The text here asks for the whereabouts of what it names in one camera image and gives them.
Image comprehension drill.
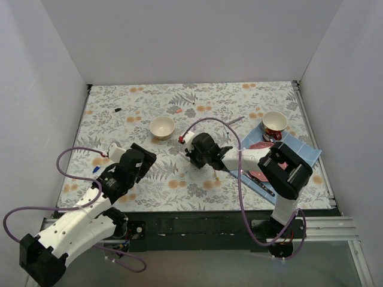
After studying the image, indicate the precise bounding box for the blue checked cloth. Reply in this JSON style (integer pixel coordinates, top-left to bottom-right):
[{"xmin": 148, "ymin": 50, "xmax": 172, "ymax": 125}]
[{"xmin": 241, "ymin": 123, "xmax": 321, "ymax": 205}]

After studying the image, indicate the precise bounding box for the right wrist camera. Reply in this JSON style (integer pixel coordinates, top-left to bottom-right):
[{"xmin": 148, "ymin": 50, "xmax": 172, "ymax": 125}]
[{"xmin": 178, "ymin": 130, "xmax": 195, "ymax": 151}]

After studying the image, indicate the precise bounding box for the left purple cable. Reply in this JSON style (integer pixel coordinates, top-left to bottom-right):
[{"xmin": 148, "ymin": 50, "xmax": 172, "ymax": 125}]
[{"xmin": 2, "ymin": 147, "xmax": 112, "ymax": 245}]

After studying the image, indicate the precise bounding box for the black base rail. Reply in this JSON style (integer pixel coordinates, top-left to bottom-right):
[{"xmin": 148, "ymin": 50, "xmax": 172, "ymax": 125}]
[{"xmin": 103, "ymin": 209, "xmax": 303, "ymax": 254}]

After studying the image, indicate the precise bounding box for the floral tablecloth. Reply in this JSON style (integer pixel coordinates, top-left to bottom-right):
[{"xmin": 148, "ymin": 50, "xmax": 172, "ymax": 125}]
[{"xmin": 58, "ymin": 82, "xmax": 312, "ymax": 212}]

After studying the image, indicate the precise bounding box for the black handled fork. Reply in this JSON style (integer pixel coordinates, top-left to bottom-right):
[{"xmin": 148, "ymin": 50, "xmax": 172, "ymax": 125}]
[{"xmin": 252, "ymin": 177, "xmax": 275, "ymax": 197}]

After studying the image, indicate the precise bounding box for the cream bowl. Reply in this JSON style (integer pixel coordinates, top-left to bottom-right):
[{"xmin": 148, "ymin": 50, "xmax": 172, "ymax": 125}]
[{"xmin": 150, "ymin": 115, "xmax": 175, "ymax": 141}]

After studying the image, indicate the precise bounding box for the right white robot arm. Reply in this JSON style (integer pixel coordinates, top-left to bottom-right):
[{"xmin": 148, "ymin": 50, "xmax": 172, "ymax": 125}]
[{"xmin": 178, "ymin": 131, "xmax": 312, "ymax": 226}]

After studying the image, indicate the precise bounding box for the pink dotted plate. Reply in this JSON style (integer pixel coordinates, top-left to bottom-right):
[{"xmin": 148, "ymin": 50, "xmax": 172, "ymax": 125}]
[{"xmin": 249, "ymin": 142, "xmax": 274, "ymax": 182}]

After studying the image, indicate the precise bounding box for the black spoon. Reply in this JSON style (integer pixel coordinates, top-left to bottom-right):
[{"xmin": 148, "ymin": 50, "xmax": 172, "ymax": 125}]
[{"xmin": 262, "ymin": 133, "xmax": 275, "ymax": 143}]

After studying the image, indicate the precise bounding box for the red and white cup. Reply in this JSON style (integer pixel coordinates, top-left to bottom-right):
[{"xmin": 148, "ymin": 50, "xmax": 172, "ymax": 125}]
[{"xmin": 262, "ymin": 111, "xmax": 288, "ymax": 141}]

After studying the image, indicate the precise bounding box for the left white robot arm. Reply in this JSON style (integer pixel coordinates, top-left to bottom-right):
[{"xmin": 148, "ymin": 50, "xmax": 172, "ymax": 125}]
[{"xmin": 19, "ymin": 143, "xmax": 157, "ymax": 286}]

